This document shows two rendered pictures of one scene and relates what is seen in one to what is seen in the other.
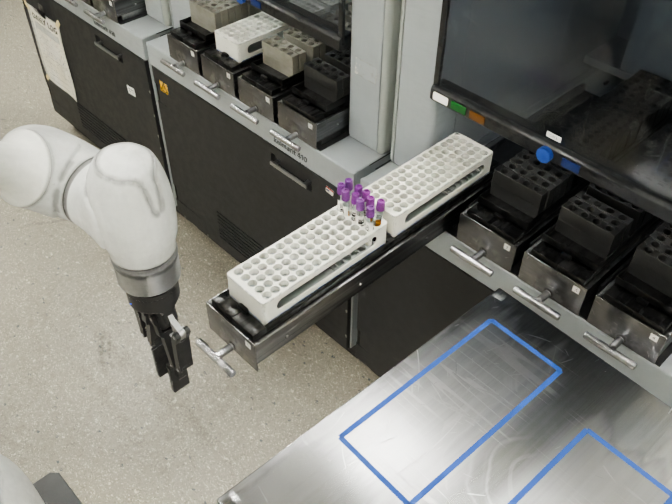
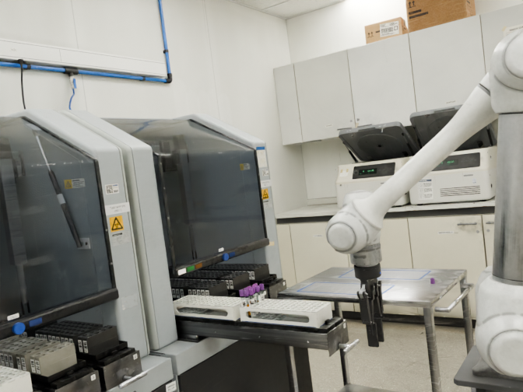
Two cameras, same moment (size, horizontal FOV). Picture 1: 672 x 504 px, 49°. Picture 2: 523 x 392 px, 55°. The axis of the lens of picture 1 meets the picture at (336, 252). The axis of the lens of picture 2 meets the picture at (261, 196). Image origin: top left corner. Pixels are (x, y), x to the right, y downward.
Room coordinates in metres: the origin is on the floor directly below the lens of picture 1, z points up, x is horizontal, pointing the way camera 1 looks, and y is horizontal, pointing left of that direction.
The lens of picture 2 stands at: (1.27, 1.61, 1.31)
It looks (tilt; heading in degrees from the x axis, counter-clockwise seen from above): 3 degrees down; 259
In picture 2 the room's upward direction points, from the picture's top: 7 degrees counter-clockwise
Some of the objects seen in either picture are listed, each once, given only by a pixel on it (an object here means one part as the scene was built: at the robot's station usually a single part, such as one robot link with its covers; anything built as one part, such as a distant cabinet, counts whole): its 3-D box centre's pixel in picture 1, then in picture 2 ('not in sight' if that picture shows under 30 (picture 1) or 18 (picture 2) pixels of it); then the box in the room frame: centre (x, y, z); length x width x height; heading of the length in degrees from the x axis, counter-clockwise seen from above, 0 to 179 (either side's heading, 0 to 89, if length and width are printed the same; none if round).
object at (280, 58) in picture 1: (280, 58); (56, 360); (1.62, 0.14, 0.85); 0.12 x 0.02 x 0.06; 45
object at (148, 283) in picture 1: (147, 264); (365, 254); (0.73, 0.26, 1.03); 0.09 x 0.09 x 0.06
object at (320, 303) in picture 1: (362, 245); (252, 327); (1.03, -0.05, 0.78); 0.73 x 0.14 x 0.09; 134
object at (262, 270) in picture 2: (663, 273); (260, 273); (0.89, -0.57, 0.85); 0.12 x 0.02 x 0.06; 43
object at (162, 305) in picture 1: (155, 299); (368, 279); (0.73, 0.26, 0.95); 0.08 x 0.07 x 0.09; 44
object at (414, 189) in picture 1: (426, 183); (210, 308); (1.16, -0.18, 0.83); 0.30 x 0.10 x 0.06; 134
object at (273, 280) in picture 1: (310, 259); (284, 313); (0.94, 0.05, 0.83); 0.30 x 0.10 x 0.06; 134
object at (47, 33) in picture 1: (49, 51); not in sight; (2.41, 1.04, 0.43); 0.27 x 0.02 x 0.36; 44
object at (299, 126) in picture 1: (390, 74); (59, 355); (1.67, -0.13, 0.78); 0.73 x 0.14 x 0.09; 134
